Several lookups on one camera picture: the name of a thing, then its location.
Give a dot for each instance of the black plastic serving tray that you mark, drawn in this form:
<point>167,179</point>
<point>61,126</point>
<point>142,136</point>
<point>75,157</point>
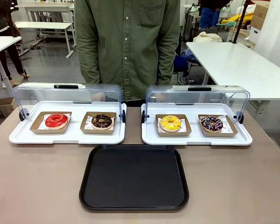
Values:
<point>134,177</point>

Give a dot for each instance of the large white table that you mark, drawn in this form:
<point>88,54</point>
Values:
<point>240,67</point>

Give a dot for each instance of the blue chair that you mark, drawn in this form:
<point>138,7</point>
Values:
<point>184,64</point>

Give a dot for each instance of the beige cloth bag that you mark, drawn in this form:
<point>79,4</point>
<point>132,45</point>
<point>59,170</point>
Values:
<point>207,37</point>

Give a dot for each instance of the brown cardboard donut tray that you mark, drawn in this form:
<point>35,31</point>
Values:
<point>38,127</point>
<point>185,130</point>
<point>228,130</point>
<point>86,129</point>

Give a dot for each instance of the dark donut with white drizzle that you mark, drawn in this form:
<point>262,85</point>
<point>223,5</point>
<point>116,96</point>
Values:
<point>211,124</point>

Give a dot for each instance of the black stand pole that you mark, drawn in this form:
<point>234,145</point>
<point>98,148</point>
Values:
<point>240,22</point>

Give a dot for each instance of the white storage box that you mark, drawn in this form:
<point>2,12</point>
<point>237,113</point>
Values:
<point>254,37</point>

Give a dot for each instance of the person in dark clothes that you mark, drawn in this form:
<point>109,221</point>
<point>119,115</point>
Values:
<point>4,35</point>

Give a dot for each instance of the yellow cloth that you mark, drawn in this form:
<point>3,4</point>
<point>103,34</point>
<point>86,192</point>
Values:
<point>241,17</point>

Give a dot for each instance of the person's right hand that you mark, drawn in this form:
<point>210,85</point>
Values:
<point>98,96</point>

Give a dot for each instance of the person in blue apron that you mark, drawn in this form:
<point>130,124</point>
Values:
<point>208,14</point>

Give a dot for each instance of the white height-adjustable desk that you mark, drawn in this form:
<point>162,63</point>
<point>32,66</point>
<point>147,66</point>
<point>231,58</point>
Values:
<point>46,25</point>

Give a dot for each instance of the cardboard box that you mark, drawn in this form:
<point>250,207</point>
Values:
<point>261,14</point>

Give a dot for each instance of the white display tray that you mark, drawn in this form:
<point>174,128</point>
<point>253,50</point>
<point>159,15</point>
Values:
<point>67,137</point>
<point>196,140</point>

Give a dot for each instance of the person in green shirt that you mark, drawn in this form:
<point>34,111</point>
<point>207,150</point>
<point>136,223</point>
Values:
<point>128,42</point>

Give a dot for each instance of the yellow glazed donut with sprinkles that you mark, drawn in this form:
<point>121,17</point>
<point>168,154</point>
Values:
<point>170,123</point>

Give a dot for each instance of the red glazed donut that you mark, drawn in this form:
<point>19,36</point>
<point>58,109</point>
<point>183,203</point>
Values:
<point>56,121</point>

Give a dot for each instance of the chocolate donut with sprinkles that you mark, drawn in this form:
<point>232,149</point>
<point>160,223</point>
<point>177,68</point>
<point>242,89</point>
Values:
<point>101,121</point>

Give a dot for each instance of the white back-row desk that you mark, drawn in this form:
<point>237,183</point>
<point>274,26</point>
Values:
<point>46,9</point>

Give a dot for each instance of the white desk with legs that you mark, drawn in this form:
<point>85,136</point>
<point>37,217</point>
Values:
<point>2,44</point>

